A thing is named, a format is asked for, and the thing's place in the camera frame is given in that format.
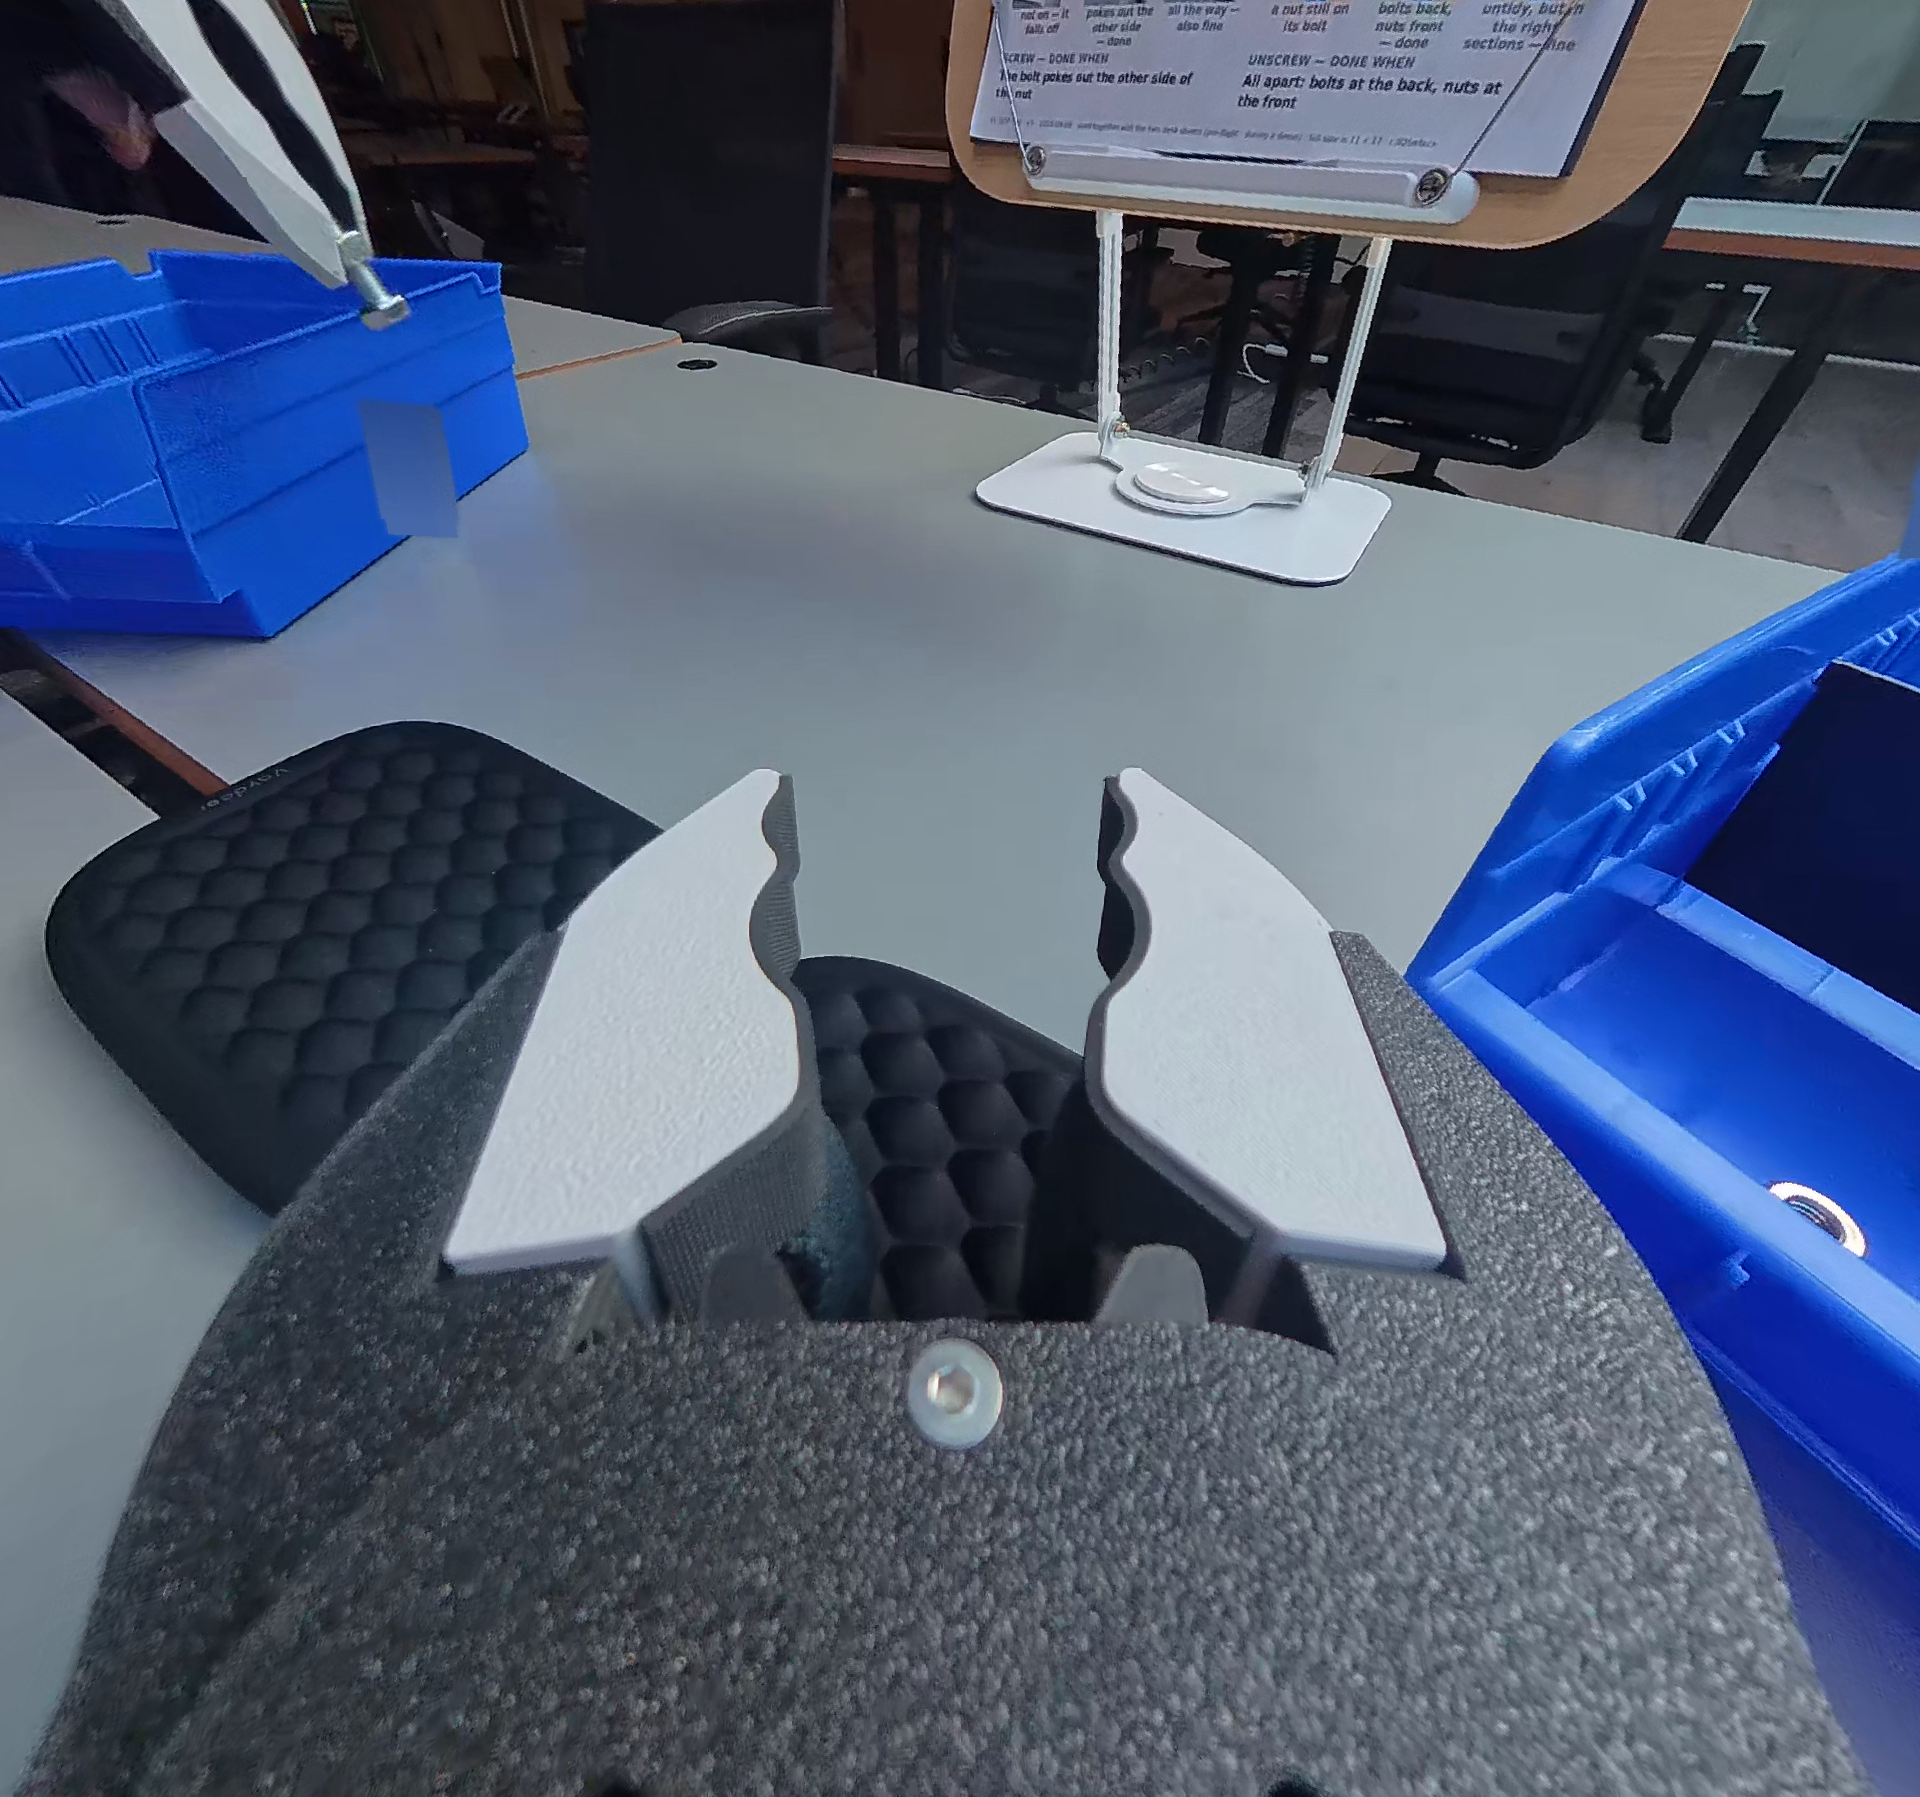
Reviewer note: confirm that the black office chair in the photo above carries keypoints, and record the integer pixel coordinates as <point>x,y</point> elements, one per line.
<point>1501,327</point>
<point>705,147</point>

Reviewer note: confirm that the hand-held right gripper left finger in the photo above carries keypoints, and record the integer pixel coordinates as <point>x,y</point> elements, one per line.
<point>645,1062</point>

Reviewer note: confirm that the printed instruction sheet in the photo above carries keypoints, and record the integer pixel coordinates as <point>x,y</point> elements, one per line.
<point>1200,70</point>

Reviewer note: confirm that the black bin divider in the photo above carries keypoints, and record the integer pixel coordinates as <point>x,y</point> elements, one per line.
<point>1831,823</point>

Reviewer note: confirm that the steel hex bolt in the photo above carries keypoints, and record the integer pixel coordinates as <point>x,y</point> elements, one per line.
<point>374,289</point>

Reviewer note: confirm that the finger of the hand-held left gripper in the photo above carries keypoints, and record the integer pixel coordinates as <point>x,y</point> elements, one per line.
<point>240,169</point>
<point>252,12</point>

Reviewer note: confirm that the steel hex nut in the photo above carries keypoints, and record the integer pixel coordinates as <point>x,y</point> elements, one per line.
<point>1848,1231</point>

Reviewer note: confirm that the blue plastic bin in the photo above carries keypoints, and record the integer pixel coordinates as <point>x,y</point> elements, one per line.
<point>226,475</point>
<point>1619,1076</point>

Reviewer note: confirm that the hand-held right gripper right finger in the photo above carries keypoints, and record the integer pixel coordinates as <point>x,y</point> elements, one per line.
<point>1246,1062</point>

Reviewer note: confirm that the person's left hand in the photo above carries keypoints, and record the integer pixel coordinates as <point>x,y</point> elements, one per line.
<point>114,117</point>

